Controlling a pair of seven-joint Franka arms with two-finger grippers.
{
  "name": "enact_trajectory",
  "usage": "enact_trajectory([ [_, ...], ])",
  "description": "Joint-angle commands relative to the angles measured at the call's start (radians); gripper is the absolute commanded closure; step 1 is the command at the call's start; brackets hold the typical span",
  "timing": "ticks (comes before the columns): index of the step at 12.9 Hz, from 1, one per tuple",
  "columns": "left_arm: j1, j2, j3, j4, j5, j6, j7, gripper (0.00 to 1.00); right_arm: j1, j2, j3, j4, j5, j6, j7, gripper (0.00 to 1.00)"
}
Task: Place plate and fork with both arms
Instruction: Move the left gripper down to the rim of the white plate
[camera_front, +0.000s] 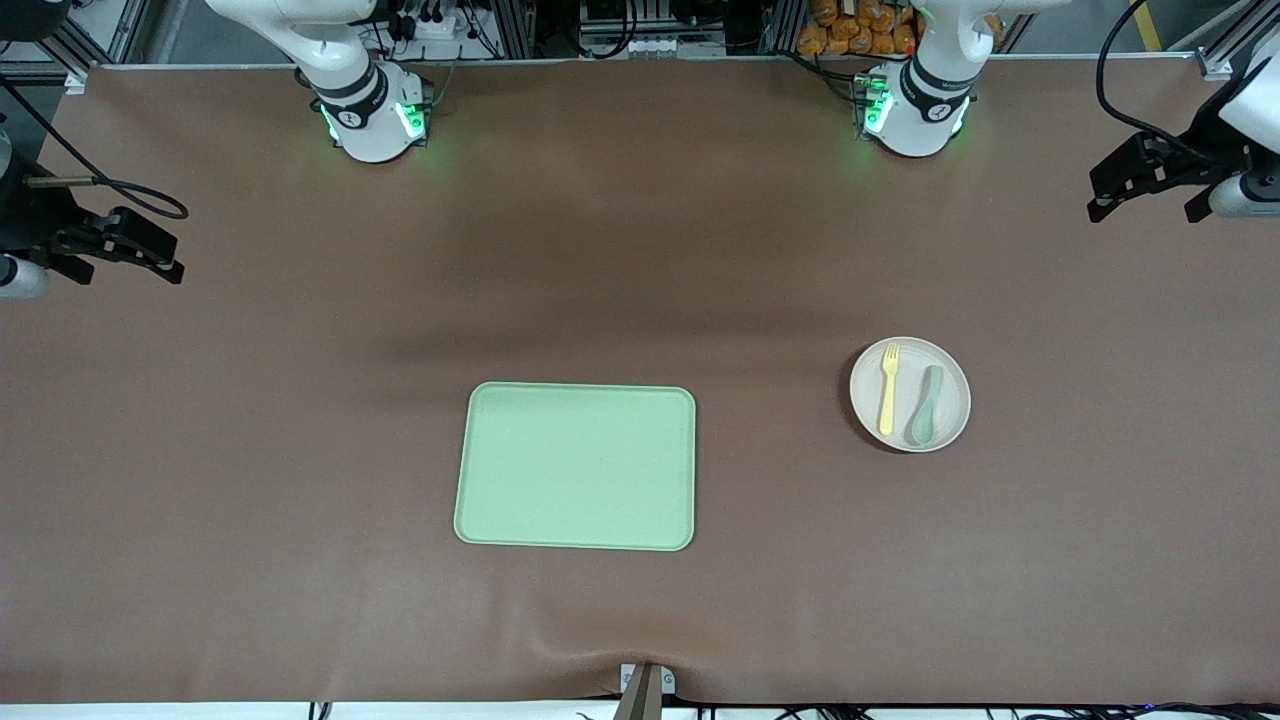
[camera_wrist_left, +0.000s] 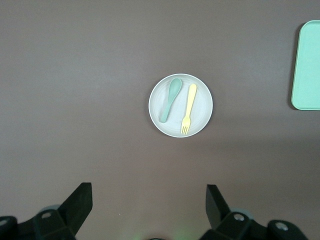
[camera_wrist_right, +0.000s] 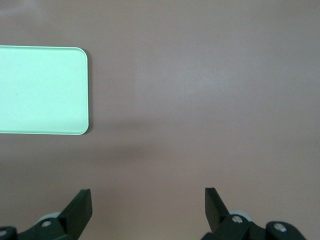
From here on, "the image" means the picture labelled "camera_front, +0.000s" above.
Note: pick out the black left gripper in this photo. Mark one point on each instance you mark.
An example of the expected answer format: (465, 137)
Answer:
(1197, 165)

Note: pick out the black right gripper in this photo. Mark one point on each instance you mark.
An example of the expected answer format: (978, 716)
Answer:
(28, 222)

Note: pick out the beige speckled round plate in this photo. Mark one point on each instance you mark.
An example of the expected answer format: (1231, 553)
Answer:
(950, 420)

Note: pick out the yellow plastic fork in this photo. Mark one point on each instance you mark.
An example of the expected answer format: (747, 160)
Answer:
(887, 400)

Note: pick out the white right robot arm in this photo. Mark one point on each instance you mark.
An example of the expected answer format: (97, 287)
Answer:
(370, 110)

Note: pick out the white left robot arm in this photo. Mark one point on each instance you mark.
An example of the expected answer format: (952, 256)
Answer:
(925, 110)

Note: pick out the brown table cover mat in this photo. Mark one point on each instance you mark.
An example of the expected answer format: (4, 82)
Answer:
(300, 450)

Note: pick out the pale green plastic spoon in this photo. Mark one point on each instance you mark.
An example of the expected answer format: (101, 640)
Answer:
(922, 428)

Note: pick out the orange packaged goods pile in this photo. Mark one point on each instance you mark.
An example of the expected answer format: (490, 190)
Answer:
(855, 30)

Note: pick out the white power strip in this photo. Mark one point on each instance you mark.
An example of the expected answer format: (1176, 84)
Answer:
(428, 25)

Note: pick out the light green rectangular tray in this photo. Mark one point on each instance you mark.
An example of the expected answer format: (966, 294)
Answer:
(575, 470)

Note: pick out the white connector block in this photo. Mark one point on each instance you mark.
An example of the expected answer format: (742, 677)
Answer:
(640, 45)

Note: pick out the metal table edge clamp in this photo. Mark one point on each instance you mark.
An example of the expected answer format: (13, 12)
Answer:
(647, 690)

